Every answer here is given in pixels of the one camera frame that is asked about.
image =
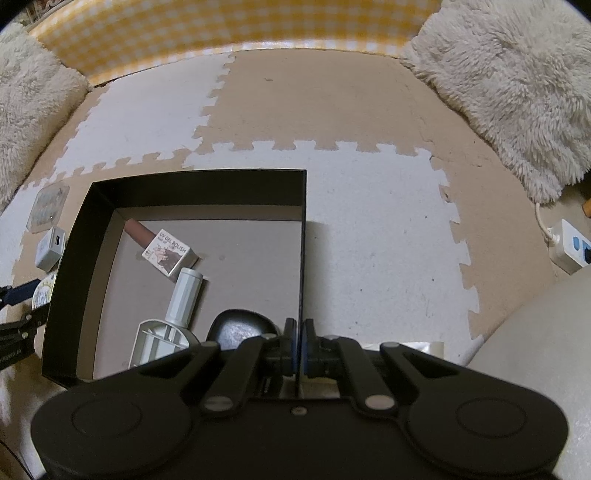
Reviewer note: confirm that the black cardboard box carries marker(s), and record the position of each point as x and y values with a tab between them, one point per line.
246	226

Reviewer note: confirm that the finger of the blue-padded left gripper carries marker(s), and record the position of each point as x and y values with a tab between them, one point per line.
10	296

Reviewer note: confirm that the gel polish box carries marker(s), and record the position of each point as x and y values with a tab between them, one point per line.
167	254

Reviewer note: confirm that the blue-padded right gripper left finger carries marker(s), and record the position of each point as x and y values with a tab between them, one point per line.
289	348

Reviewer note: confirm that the white plastic bottle tool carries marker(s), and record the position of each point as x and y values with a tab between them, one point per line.
157	338

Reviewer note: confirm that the right fluffy white pillow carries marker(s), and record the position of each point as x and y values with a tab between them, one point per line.
519	71

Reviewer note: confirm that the black oval object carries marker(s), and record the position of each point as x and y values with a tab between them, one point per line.
231	327

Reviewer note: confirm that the round cream tin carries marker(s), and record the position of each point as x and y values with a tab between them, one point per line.
43	291

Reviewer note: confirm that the left fluffy white pillow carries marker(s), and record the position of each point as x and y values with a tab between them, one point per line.
38	94

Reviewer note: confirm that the white power strip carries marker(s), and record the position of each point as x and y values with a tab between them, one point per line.
571	250

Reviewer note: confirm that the white charger adapter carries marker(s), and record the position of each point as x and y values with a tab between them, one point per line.
50	249

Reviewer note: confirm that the yellow gingham cushion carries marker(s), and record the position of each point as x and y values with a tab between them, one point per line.
105	40

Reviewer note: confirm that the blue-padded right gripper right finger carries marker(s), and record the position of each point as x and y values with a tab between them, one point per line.
309	348

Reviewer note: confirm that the clear nail tip case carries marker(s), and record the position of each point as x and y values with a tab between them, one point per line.
47	207

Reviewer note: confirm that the fluffy white pillow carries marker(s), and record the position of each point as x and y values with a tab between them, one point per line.
519	71
38	94

